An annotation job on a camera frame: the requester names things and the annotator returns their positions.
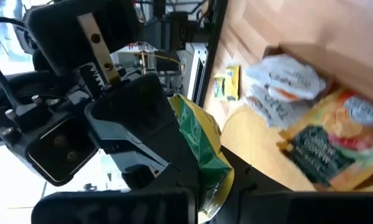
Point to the green yellow tea packet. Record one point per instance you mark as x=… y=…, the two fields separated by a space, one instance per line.
x=205 y=146

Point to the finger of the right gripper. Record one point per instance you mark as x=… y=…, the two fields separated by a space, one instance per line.
x=139 y=124

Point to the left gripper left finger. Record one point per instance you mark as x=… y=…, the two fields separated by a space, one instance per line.
x=111 y=208

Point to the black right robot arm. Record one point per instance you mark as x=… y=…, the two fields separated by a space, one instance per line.
x=24 y=87

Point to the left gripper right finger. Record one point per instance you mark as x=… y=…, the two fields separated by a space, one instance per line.
x=298 y=208

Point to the round woven tan placemat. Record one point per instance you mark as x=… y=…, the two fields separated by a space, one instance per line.
x=257 y=146

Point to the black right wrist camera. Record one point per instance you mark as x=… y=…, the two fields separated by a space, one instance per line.
x=58 y=152

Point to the white orange Tazo tea packet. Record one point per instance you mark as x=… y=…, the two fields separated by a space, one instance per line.
x=286 y=74
x=273 y=109

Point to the wooden three-compartment tray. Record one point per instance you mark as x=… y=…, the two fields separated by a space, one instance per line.
x=345 y=71

